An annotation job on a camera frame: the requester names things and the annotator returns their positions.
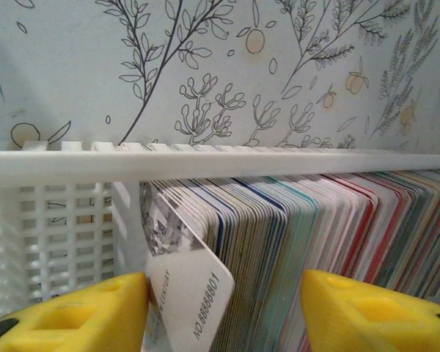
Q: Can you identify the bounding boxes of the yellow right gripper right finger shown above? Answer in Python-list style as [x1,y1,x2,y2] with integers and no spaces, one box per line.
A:
[301,270,440,352]

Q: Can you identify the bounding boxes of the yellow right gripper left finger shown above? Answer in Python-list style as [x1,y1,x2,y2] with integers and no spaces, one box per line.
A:
[0,272,150,352]

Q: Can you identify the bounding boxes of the white card with number print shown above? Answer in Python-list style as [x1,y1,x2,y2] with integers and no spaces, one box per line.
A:
[139,181,236,352]

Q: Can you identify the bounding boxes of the row of plastic cards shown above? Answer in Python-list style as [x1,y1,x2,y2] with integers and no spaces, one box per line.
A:
[146,170,440,352]

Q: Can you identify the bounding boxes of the floral table cover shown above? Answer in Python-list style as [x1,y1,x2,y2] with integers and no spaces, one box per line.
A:
[0,0,440,173]

